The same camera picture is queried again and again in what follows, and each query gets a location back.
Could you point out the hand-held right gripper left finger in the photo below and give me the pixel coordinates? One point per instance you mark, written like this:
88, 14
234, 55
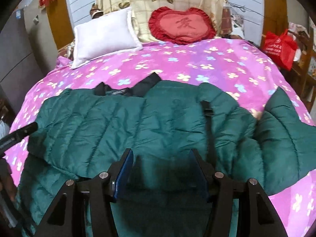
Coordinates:
123, 172

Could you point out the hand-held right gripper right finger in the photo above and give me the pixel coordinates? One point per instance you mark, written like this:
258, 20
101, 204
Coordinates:
201, 175

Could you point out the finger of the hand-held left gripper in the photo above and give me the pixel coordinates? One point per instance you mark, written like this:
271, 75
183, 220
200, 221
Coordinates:
19, 135

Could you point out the green puffer jacket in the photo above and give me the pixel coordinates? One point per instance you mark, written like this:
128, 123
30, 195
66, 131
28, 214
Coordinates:
160, 123

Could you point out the person's left hand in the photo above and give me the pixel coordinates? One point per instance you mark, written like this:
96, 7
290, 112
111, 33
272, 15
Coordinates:
7, 180

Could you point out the grey cabinet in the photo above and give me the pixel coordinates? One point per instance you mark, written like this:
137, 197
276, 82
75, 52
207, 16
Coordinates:
22, 54

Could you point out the pink floral bedsheet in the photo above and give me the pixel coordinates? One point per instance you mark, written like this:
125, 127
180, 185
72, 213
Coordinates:
197, 61

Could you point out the white pillow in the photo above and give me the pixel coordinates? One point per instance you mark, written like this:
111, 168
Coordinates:
103, 34

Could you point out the red heart-shaped cushion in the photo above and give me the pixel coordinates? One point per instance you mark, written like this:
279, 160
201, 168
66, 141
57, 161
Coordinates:
182, 26

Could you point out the red plastic bag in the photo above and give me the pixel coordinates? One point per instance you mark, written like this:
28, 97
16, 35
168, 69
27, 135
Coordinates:
280, 47

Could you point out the wooden chair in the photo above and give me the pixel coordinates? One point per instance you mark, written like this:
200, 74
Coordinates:
305, 64

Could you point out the cream floral quilt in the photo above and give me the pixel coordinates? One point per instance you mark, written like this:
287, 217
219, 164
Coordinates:
148, 0

